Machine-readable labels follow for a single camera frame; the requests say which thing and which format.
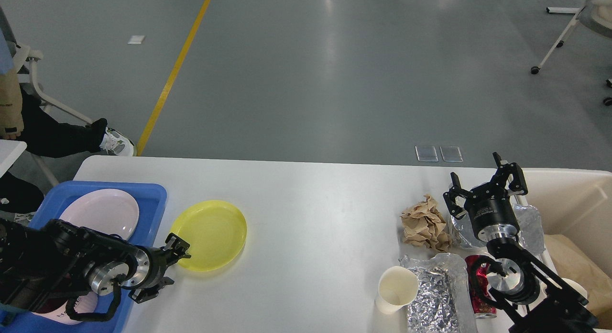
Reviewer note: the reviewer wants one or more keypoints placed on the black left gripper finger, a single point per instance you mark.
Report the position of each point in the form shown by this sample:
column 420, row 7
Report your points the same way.
column 175, row 249
column 142, row 295

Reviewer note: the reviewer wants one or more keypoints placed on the brown paper in bin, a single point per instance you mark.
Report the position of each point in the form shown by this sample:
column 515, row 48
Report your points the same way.
column 573, row 264

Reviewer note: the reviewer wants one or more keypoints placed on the beige plastic bin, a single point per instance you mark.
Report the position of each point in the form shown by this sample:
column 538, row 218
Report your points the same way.
column 576, row 204

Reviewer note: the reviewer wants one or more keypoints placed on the white paper cup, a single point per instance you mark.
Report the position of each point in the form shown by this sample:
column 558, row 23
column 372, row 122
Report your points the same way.
column 398, row 286

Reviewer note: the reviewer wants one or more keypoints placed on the crumpled foil under gripper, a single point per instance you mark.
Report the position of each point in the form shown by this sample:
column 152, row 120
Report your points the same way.
column 530, row 236

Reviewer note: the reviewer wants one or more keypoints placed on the white side table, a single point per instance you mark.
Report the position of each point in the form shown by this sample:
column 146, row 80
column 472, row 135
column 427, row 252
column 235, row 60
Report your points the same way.
column 10, row 151

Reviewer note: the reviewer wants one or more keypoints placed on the person in black trousers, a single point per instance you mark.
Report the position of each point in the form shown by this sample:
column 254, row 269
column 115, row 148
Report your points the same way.
column 21, row 119

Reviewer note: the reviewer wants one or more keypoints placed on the blue plastic tray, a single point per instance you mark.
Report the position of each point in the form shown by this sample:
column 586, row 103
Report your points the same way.
column 151, row 199

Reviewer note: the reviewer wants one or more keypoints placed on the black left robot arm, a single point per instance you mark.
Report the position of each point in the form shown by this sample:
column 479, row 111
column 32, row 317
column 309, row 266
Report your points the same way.
column 83, row 268

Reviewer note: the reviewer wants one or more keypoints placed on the pink plate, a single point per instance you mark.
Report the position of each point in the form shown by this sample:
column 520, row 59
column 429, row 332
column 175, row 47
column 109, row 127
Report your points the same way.
column 110, row 211

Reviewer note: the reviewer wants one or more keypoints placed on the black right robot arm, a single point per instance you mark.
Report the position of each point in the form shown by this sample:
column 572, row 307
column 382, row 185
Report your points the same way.
column 509, row 277

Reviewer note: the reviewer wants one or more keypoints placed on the crumpled brown paper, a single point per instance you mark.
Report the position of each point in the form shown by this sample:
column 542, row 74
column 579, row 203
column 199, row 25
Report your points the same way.
column 424, row 226

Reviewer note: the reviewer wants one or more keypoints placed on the crumpled foil front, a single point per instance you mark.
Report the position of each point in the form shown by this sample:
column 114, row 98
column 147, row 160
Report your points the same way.
column 442, row 303

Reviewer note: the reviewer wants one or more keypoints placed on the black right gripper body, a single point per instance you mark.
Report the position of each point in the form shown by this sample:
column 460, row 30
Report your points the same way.
column 491, row 214

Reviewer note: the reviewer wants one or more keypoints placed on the yellow plastic plate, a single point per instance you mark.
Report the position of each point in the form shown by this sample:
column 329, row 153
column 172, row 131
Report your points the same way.
column 216, row 231

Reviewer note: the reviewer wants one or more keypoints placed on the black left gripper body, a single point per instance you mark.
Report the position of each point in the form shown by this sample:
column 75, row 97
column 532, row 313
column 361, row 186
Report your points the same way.
column 139, row 267

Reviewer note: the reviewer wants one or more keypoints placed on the crushed red can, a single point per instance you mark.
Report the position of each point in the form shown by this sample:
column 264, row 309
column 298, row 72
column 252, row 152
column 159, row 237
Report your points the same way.
column 478, row 287

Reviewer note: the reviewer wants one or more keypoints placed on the right floor plate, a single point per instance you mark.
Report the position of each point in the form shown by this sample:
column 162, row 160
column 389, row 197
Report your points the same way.
column 451, row 154

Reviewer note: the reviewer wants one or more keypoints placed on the floor plate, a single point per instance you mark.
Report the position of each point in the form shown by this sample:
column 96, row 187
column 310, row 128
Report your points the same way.
column 426, row 153
column 451, row 154

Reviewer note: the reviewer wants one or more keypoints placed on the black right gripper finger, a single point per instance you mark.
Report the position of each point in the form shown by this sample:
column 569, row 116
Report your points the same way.
column 508, row 180
column 450, row 197

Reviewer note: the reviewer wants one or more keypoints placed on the pink HOME mug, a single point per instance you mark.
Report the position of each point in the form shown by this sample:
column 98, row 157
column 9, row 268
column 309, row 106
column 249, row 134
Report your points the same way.
column 55, row 309

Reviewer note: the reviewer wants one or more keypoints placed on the left floor plate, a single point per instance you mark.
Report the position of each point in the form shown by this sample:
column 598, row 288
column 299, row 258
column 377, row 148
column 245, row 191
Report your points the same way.
column 426, row 153

